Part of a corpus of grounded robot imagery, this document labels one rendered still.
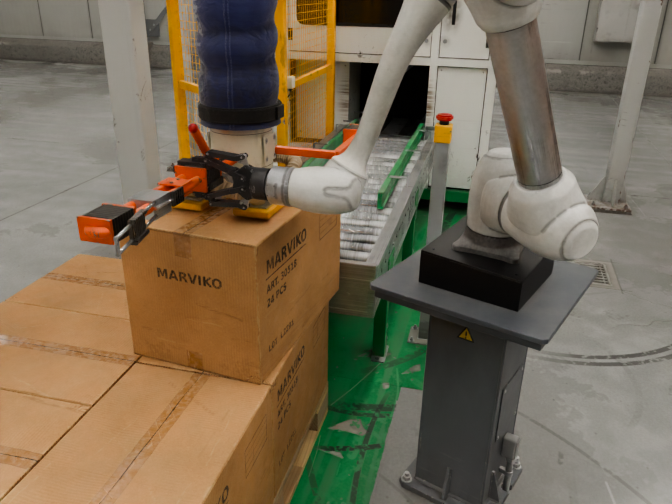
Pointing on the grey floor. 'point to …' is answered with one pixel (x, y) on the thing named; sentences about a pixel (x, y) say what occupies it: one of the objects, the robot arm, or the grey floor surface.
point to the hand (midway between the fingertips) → (192, 176)
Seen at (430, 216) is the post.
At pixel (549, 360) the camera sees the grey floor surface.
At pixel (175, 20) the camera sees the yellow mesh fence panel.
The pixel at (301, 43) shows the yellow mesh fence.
